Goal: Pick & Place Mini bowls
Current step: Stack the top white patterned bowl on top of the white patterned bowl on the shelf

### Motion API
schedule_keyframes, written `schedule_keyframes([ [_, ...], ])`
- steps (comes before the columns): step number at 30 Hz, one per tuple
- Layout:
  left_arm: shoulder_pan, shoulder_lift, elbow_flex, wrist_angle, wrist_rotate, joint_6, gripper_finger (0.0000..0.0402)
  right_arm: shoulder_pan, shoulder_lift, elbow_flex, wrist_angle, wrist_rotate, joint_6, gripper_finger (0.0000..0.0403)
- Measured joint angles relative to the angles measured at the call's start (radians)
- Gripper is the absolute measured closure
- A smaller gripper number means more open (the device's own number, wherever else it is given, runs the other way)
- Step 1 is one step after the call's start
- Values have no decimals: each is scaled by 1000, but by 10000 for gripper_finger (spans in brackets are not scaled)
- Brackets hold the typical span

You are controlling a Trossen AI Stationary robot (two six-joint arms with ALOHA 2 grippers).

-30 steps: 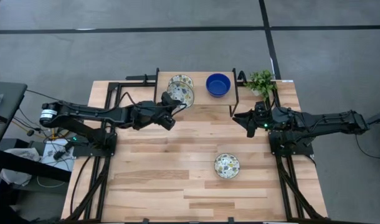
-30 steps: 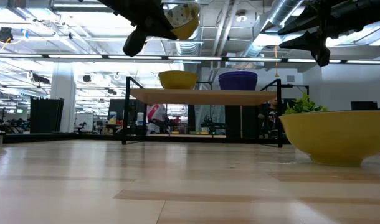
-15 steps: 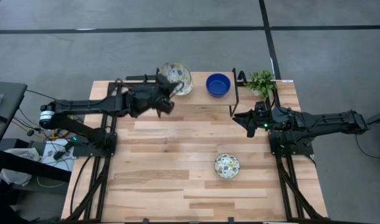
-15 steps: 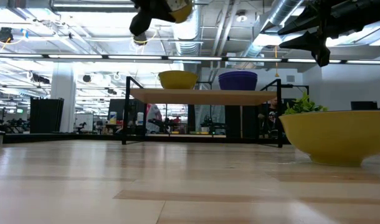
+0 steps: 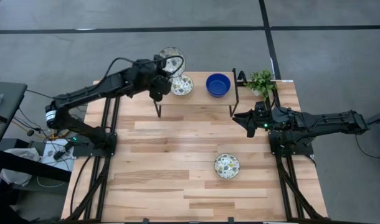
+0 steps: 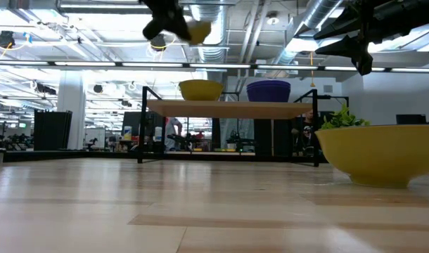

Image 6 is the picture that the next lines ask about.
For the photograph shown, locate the yellow hanging pendant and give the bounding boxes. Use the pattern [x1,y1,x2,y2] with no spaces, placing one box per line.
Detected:
[309,51,316,89]

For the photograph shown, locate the white LED light bar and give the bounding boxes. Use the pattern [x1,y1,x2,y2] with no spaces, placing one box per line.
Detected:
[122,62,184,68]
[324,65,386,72]
[54,61,116,67]
[257,65,319,71]
[0,60,49,67]
[391,67,429,74]
[189,63,251,69]

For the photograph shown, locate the silver ventilation duct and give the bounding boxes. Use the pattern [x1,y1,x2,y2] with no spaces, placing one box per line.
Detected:
[188,0,231,65]
[267,0,344,66]

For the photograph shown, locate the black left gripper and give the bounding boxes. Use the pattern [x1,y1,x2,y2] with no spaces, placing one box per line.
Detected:
[140,0,193,42]

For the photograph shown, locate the wooden shelf black metal legs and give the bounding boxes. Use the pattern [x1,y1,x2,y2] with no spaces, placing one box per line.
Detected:
[136,86,320,168]

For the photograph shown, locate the black overhead camera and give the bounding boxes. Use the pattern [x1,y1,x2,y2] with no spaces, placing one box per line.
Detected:
[150,34,167,53]
[0,30,16,50]

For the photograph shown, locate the white building column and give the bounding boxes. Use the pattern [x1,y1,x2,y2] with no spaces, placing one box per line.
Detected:
[57,72,86,151]

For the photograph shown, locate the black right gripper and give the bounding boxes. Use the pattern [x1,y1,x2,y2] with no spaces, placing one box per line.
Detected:
[312,0,395,76]

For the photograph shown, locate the person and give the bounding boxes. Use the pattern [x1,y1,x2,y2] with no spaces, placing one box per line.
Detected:
[301,110,316,155]
[164,117,184,152]

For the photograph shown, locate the black computer monitor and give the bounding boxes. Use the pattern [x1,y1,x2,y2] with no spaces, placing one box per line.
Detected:
[395,113,428,126]

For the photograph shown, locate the green plant white pot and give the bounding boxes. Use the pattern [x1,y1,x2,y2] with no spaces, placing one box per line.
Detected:
[319,104,371,130]

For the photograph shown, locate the black cabinet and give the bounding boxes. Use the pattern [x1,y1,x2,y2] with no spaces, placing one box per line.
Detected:
[33,110,73,152]

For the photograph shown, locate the black partition panel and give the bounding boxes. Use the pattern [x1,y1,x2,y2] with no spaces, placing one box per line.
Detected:
[253,118,293,156]

